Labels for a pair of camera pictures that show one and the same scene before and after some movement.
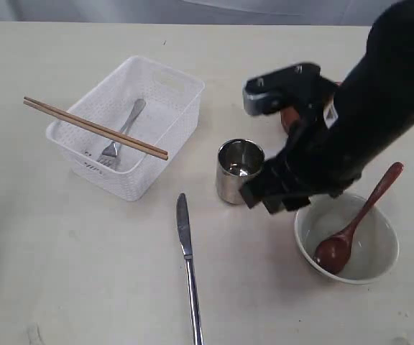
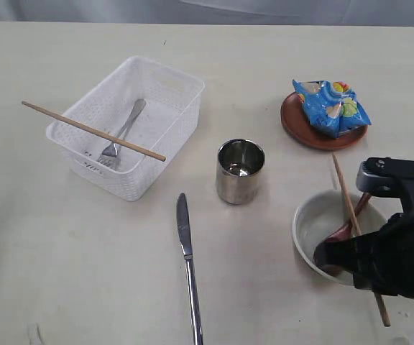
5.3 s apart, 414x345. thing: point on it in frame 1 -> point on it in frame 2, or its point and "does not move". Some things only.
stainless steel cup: [236, 159] does not move
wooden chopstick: [120, 139] -> [356, 231]
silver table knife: [185, 237] does not move
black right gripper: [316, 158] -> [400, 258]
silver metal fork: [111, 155] does not move
